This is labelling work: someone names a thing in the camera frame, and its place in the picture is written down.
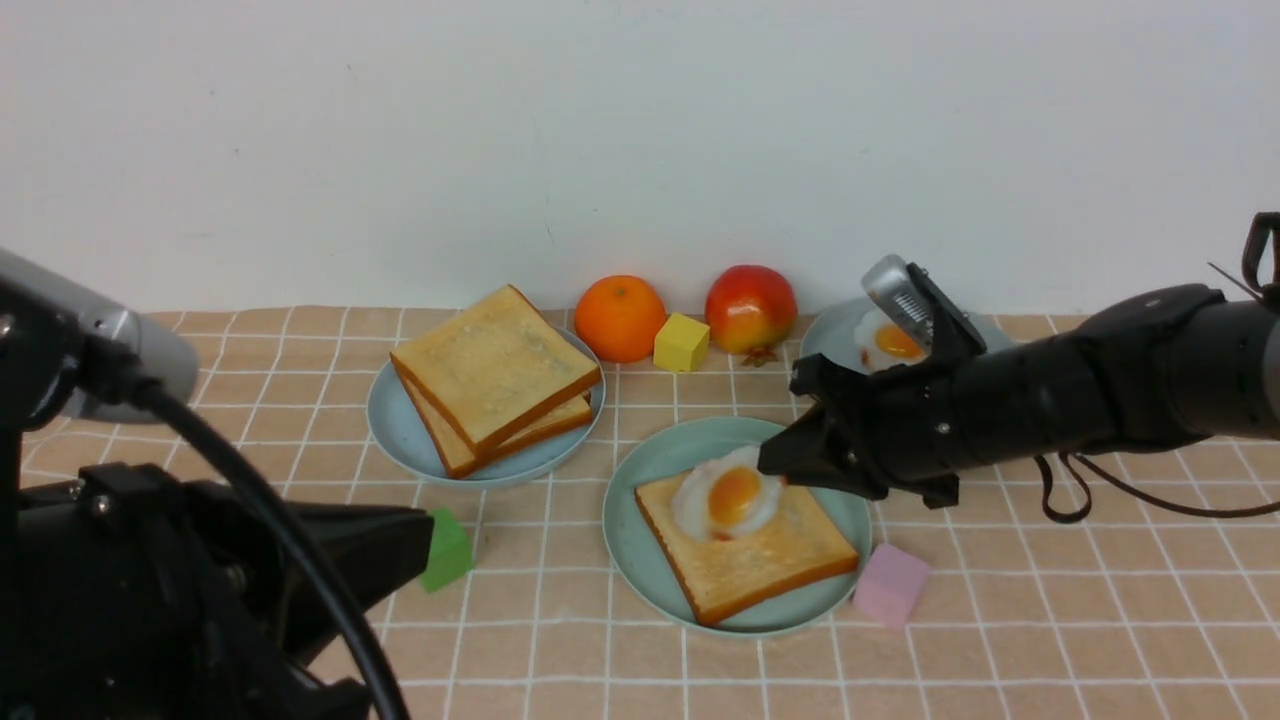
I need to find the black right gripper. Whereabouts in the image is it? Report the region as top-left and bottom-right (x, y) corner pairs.
(756, 355), (960, 509)

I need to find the toast slice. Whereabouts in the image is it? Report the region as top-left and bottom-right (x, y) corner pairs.
(401, 380), (594, 479)
(390, 284), (602, 459)
(635, 474), (861, 629)

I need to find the fried egg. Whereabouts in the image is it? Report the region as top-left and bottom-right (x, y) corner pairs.
(669, 445), (787, 542)
(854, 307), (928, 374)

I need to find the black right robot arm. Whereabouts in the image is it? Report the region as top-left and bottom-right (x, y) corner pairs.
(758, 284), (1277, 509)

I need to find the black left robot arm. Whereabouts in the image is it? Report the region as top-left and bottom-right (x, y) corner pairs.
(3, 251), (433, 719)

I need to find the grey-blue egg plate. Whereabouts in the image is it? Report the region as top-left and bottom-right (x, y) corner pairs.
(800, 296), (1016, 375)

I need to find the pink cube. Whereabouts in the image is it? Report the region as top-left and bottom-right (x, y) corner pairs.
(851, 542), (932, 630)

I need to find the red pomegranate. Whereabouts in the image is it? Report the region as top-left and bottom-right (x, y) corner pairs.
(704, 264), (797, 368)

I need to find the yellow cube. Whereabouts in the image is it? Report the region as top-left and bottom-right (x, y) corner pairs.
(652, 313), (710, 373)

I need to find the teal centre plate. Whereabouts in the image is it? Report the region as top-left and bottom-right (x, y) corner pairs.
(602, 416), (861, 639)

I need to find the orange fruit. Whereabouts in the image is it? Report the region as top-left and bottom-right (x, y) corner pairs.
(573, 275), (668, 364)

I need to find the checkered peach tablecloth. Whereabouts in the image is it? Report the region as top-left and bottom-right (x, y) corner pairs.
(157, 306), (1277, 719)

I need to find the green cube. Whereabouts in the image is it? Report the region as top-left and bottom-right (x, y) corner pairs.
(419, 507), (474, 593)

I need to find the blue bread plate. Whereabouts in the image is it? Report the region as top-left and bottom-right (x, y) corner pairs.
(366, 363), (608, 491)

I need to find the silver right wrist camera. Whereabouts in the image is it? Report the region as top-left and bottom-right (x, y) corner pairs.
(860, 254), (988, 360)

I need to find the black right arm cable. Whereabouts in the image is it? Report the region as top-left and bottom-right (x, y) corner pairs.
(1036, 211), (1280, 525)

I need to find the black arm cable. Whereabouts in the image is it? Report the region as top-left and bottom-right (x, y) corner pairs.
(131, 375), (413, 720)
(1036, 211), (1280, 525)

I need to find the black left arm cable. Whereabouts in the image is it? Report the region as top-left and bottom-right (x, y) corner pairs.
(131, 375), (413, 720)

